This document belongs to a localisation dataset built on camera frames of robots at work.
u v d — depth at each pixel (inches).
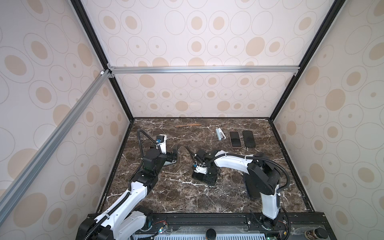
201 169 32.5
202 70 36.3
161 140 26.1
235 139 41.9
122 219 17.9
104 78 33.5
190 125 45.9
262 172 20.4
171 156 28.1
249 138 42.1
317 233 25.3
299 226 28.8
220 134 42.0
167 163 37.2
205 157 27.1
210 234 24.9
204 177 31.3
